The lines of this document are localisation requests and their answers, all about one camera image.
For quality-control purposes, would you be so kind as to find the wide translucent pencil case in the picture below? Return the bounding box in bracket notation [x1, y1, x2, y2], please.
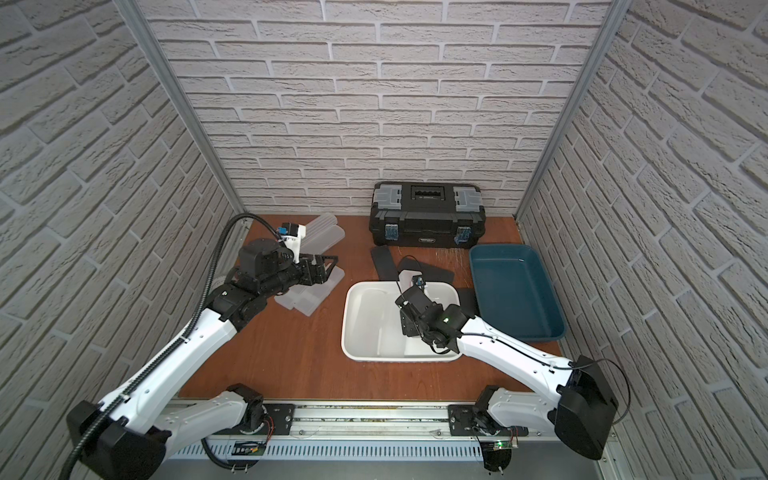
[274, 267, 345, 316]

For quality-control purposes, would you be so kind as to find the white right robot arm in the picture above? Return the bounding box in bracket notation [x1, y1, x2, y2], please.
[395, 286, 619, 460]

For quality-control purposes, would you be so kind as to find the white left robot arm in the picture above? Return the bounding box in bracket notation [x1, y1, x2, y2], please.
[59, 233, 338, 479]

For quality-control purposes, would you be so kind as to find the smooth translucent pencil case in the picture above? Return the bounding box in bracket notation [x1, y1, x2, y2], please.
[300, 225, 345, 255]

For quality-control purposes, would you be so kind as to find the ribbed translucent pencil case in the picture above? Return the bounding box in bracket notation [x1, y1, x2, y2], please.
[305, 213, 338, 240]

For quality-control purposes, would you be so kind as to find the flat black pencil case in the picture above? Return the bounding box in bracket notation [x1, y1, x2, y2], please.
[398, 257, 455, 284]

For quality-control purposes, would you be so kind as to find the white plastic storage box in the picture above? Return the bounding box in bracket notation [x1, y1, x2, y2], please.
[341, 281, 460, 363]

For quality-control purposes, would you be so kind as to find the long black pencil case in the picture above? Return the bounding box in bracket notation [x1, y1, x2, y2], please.
[370, 246, 399, 281]

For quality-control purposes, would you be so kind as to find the teal plastic storage tray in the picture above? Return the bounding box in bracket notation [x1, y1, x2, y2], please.
[469, 244, 566, 343]

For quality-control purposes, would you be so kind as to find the black plastic toolbox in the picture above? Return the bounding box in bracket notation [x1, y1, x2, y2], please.
[369, 181, 486, 249]

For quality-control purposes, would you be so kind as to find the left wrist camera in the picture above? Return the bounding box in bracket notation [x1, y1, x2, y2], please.
[277, 222, 306, 263]

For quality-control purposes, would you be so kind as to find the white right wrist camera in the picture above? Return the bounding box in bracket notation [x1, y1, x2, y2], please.
[398, 269, 426, 292]

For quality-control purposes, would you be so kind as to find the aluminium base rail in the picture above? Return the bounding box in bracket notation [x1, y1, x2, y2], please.
[171, 393, 560, 466]

